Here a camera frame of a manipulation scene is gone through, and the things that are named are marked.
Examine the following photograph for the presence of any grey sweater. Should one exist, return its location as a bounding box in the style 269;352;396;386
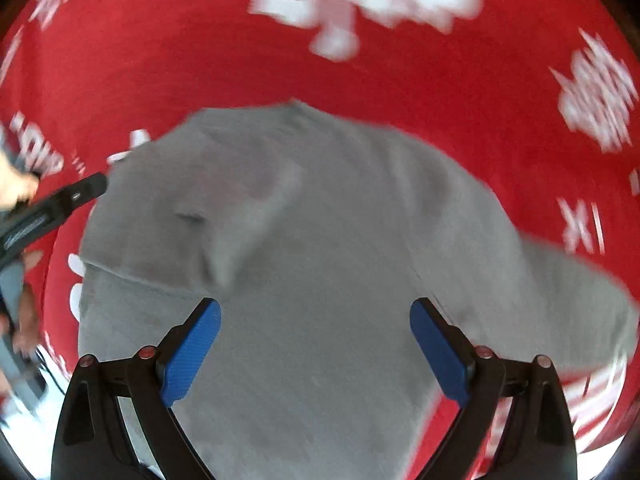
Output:
78;103;638;479

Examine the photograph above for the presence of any yellow and grey clothes pile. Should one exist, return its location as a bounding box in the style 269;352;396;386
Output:
0;126;40;211

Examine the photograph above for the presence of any person's left hand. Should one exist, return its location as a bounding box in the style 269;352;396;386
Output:
0;249;46;396

